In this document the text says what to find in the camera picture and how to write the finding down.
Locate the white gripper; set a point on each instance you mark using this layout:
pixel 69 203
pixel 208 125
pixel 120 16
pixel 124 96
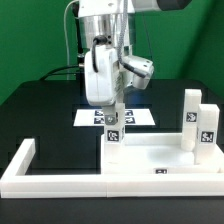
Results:
pixel 102 87

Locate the white desk top tray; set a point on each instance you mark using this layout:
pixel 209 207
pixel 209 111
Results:
pixel 155 153

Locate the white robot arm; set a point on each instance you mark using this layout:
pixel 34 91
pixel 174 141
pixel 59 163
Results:
pixel 108 33

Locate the fiducial marker base sheet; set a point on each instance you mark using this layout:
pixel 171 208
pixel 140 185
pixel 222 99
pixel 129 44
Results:
pixel 95 117

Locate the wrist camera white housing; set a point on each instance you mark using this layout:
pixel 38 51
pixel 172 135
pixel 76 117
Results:
pixel 142 71

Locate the white U-shaped obstacle frame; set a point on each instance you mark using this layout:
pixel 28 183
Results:
pixel 16 183

